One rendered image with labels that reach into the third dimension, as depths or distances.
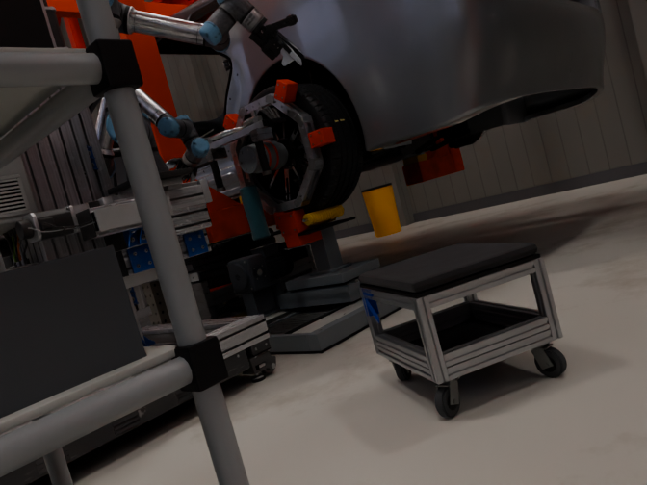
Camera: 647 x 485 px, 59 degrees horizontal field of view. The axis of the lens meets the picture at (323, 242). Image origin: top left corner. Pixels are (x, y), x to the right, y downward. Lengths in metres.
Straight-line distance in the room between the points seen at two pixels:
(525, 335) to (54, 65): 1.21
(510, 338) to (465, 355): 0.13
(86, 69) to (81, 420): 0.30
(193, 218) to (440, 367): 1.14
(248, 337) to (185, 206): 0.53
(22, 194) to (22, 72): 1.54
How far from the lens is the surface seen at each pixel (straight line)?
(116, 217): 1.88
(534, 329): 1.50
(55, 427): 0.51
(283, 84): 2.70
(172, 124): 2.37
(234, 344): 2.08
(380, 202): 6.79
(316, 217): 2.72
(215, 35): 2.08
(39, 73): 0.55
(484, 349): 1.43
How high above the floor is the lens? 0.57
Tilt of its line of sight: 4 degrees down
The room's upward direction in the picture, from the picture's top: 15 degrees counter-clockwise
